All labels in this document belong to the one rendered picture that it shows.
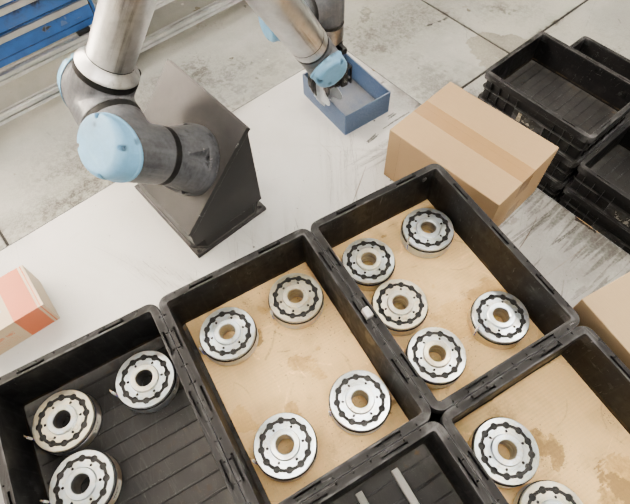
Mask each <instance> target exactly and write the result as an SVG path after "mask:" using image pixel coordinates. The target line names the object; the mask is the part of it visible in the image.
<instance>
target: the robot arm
mask: <svg viewBox="0 0 630 504"><path fill-rule="evenodd" d="M157 1H158V0H98V2H97V6H96V10H95V13H94V17H93V21H92V25H91V29H90V33H89V37H88V41H87V45H85V46H81V47H79V48H78V49H77V50H76V51H75V52H74V53H72V54H71V57H70V58H69V59H68V58H66V59H65V60H64V61H63V62H62V64H61V65H60V67H59V70H58V74H57V84H58V88H59V90H60V94H61V97H62V99H63V101H64V103H65V104H66V106H67V107H68V108H69V110H70V112H71V114H72V116H73V118H74V119H75V121H76V123H77V125H78V127H79V129H78V134H77V143H79V147H78V148H77V149H78V153H79V156H80V159H81V161H82V163H83V165H84V166H85V168H86V169H87V170H88V171H89V172H90V173H91V174H92V175H94V176H96V177H97V178H100V179H103V180H109V181H112V182H116V183H126V182H129V183H141V184H153V185H162V186H164V187H166V188H168V189H170V190H172V191H174V192H176V193H178V194H180V195H185V196H198V195H201V194H203V193H204V192H206V191H207V190H208V189H209V188H210V187H211V186H212V184H213V183H214V181H215V179H216V176H217V174H218V170H219V165H220V152H219V147H218V143H217V141H216V139H215V137H214V135H213V134H212V132H211V131H210V130H209V129H208V128H206V127H204V126H202V125H199V124H194V123H183V124H180V125H173V126H168V127H167V126H162V125H158V124H153V123H150V122H149V121H148V120H147V119H146V117H145V115H144V114H143V112H142V110H141V109H140V107H139V106H138V104H137V103H136V101H135V93H136V90H137V87H138V84H139V82H140V72H139V70H138V68H137V67H136V63H137V60H138V57H139V54H140V51H141V48H142V45H143V42H144V39H145V36H146V33H147V30H148V28H149V25H150V22H151V19H152V16H153V13H154V10H155V7H156V4H157ZM245 1H246V2H247V4H248V5H249V6H250V7H251V8H252V9H253V10H254V11H255V13H256V14H257V15H258V17H259V23H260V27H261V29H262V32H263V34H264V35H265V37H266V38H267V39H268V40H269V41H271V42H277V41H281V42H282V43H283V44H284V45H285V47H286V48H287V49H288V50H289V51H290V52H291V53H292V54H293V56H294V57H295V58H296V59H297V61H298V62H299V63H300V64H301V65H302V66H303V67H304V69H305V70H306V71H307V72H308V86H309V88H310V89H311V91H312V93H313V94H314V96H315V97H316V99H317V100H318V101H319V102H320V103H321V104H322V105H323V106H325V105H328V106H330V101H329V99H330V100H331V98H332V96H334V97H336V98H338V99H340V100H341V99H342V93H341V92H340V90H339V88H338V87H339V86H341V87H344V86H346V85H348V82H349V83H350V84H351V83H352V65H350V64H349V63H348V62H347V61H346V60H345V58H344V57H343V55H344V54H346V53H347V47H345V46H344V45H343V38H344V13H345V0H245ZM348 69H349V70H350V78H349V77H348ZM328 98H329V99H328Z"/></svg>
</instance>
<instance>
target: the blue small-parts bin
mask: <svg viewBox="0 0 630 504"><path fill-rule="evenodd" d="M343 57H344V58H345V60H346V61H347V62H348V63H349V64H350V65H352V83H351V84H350V83H349V82H348V85H346V86H344V87H341V86H339V87H338V88H339V90H340V92H341V93H342V99H341V100H340V99H338V98H336V97H334V96H332V98H331V100H330V99H329V98H328V99H329V101H330V106H328V105H325V106H323V105H322V104H321V103H320V102H319V101H318V100H317V99H316V97H315V96H314V94H313V93H312V91H311V89H310V88H309V86H308V72H305V73H303V74H302V76H303V91H304V95H305V96H306V97H307V98H308V99H309V100H310V101H311V102H312V103H313V104H314V105H315V106H316V107H317V108H318V109H319V110H320V111H321V112H322V113H323V114H324V115H325V116H326V117H327V118H328V119H329V120H330V121H331V122H332V123H333V124H334V125H335V126H336V127H337V128H338V129H339V130H340V131H341V132H342V133H343V134H344V135H347V134H349V133H351V132H352V131H354V130H356V129H358V128H360V127H361V126H363V125H365V124H367V123H369V122H370V121H372V120H374V119H376V118H378V117H379V116H381V115H383V114H385V113H387V112H388V110H389V102H390V94H391V91H389V90H388V89H387V88H386V87H385V86H384V85H383V84H382V83H380V82H379V81H378V80H377V79H376V78H375V77H374V76H372V75H371V74H370V73H369V72H368V71H367V70H366V69H364V68H363V67H362V66H361V65H360V64H359V63H358V62H357V61H355V60H354V59H353V58H352V57H351V56H350V55H349V54H347V53H346V54H344V55H343Z"/></svg>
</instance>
